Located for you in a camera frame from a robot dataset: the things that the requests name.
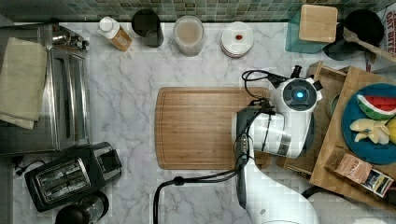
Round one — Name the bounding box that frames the wooden drawer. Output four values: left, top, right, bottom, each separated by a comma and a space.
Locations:
275, 61, 348, 180

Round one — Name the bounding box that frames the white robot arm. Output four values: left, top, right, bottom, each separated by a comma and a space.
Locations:
233, 77, 322, 224

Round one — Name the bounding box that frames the bamboo cutting board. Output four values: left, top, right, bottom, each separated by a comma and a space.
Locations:
154, 87, 253, 170

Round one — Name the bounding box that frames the glass of milky drink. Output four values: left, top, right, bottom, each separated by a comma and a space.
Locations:
173, 16, 205, 57

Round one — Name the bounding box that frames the stack of white plates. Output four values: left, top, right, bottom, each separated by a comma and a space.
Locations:
220, 21, 254, 58

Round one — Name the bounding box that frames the dark empty cup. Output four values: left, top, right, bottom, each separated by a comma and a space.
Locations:
132, 8, 163, 48

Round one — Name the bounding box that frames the small white capped bottle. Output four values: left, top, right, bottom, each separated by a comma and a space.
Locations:
98, 17, 133, 51

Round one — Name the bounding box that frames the wooden cabinet top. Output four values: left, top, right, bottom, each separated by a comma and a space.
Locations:
310, 66, 395, 212

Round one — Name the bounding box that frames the teal container with wooden lid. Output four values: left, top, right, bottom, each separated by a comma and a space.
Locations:
285, 5, 338, 54

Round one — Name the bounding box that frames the black kettle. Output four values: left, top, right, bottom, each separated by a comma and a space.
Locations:
54, 191, 109, 224

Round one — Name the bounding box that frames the black toaster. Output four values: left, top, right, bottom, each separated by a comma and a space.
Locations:
24, 142, 122, 212

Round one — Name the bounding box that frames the chrome faucet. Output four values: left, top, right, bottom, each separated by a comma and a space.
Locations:
51, 24, 90, 51

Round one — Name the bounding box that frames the wooden spoon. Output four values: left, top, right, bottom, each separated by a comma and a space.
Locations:
344, 27, 396, 63

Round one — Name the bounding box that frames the tea box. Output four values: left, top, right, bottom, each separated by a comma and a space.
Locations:
325, 147, 395, 200

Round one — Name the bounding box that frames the beige dish towel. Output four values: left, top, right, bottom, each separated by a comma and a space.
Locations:
0, 37, 47, 130

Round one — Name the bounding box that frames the peeled banana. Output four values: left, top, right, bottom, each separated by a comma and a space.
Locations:
349, 119, 390, 145

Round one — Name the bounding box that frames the watermelon slice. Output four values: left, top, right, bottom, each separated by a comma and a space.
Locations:
356, 94, 396, 120

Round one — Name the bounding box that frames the blue plate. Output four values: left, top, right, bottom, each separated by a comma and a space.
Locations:
341, 83, 396, 165

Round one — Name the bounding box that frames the black pot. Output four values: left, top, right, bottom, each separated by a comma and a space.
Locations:
323, 9, 384, 61

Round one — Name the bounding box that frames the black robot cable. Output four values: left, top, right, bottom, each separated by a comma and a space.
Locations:
152, 69, 290, 224

